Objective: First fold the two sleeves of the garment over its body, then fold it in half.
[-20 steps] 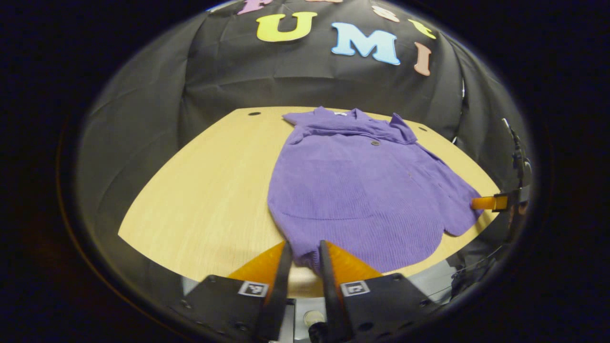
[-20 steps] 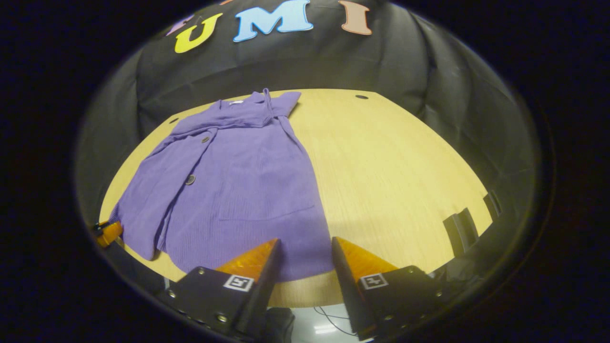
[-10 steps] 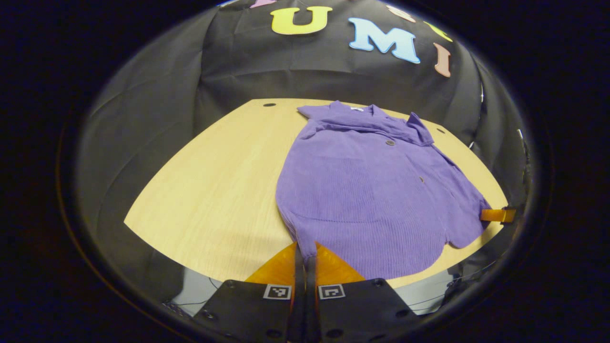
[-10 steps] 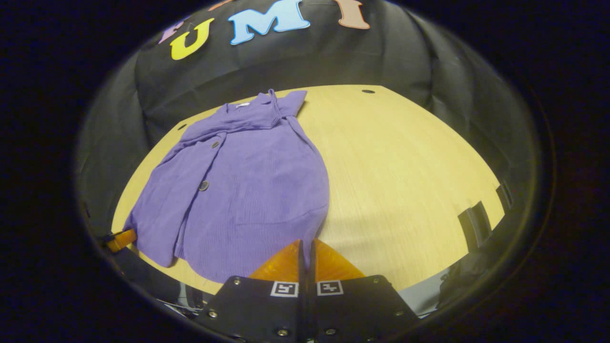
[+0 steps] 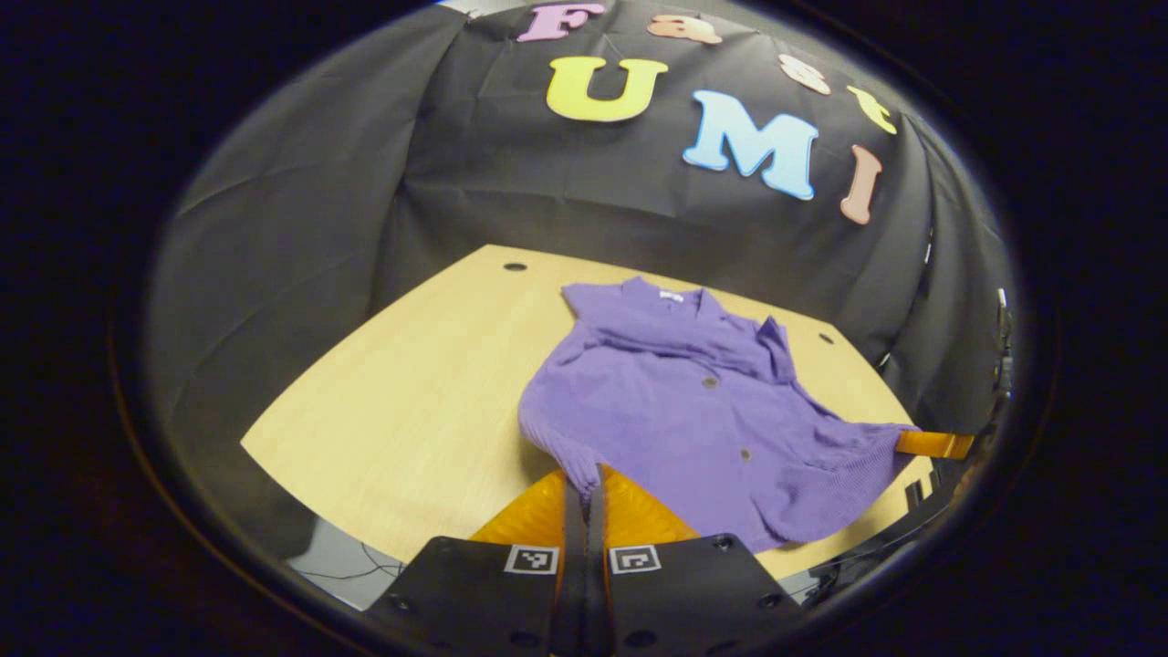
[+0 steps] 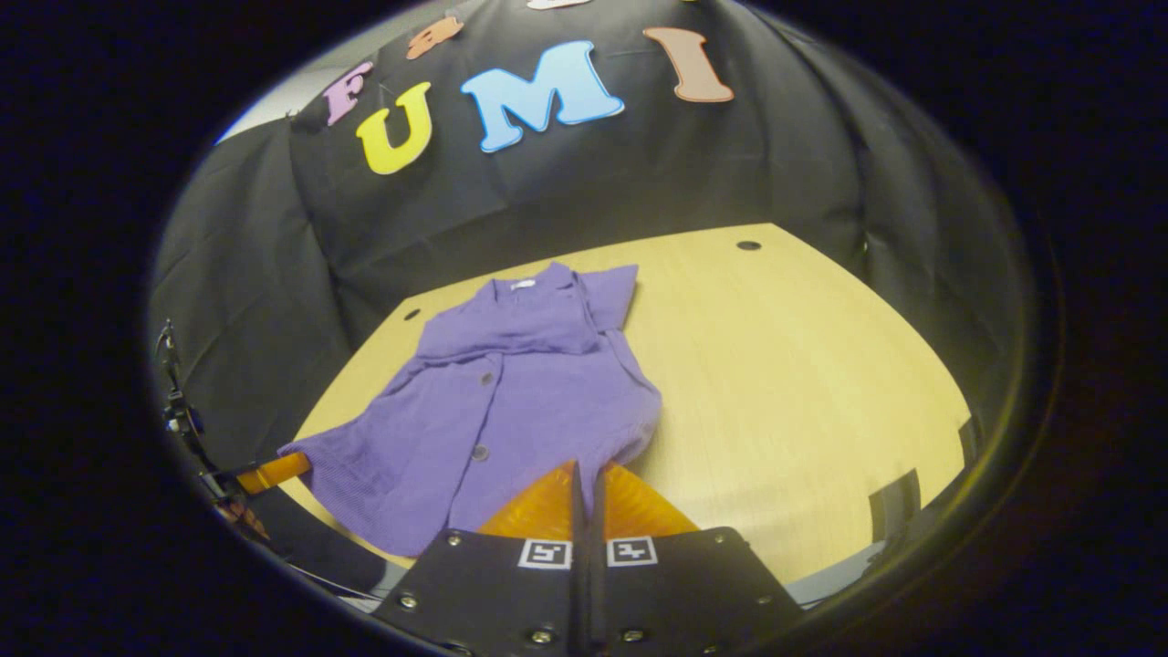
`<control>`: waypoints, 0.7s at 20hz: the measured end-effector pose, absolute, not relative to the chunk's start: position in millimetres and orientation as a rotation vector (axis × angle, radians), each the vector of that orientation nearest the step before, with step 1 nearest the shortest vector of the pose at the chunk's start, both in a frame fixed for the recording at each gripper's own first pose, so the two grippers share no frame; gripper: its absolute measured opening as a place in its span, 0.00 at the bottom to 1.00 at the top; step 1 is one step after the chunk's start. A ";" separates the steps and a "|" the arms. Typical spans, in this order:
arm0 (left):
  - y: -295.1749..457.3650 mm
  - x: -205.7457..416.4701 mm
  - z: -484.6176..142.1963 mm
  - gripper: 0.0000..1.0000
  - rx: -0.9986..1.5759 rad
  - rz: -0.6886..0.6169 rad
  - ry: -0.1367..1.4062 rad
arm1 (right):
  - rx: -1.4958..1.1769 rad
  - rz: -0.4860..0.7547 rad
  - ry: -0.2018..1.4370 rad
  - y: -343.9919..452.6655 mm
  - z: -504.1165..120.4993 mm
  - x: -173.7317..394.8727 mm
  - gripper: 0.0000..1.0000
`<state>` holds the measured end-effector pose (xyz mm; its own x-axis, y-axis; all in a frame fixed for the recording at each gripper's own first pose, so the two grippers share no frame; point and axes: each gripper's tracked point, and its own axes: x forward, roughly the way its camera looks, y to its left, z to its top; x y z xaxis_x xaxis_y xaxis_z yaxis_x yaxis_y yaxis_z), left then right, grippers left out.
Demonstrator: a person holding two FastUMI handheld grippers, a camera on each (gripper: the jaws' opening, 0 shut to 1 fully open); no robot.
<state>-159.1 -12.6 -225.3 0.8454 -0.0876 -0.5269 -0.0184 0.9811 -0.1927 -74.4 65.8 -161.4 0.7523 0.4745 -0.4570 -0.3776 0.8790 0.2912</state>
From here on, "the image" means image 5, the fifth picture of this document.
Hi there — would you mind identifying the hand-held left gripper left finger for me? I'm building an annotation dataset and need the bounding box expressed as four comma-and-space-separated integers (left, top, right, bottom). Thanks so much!
365, 465, 586, 657

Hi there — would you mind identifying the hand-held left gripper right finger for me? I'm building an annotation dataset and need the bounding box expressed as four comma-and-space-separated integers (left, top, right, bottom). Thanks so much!
584, 464, 808, 657

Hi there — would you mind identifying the black floor cable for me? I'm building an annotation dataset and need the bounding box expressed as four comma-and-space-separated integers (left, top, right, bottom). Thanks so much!
297, 540, 407, 585

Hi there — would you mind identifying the purple button shirt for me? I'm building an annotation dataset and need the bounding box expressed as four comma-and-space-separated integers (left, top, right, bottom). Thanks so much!
517, 276, 918, 555

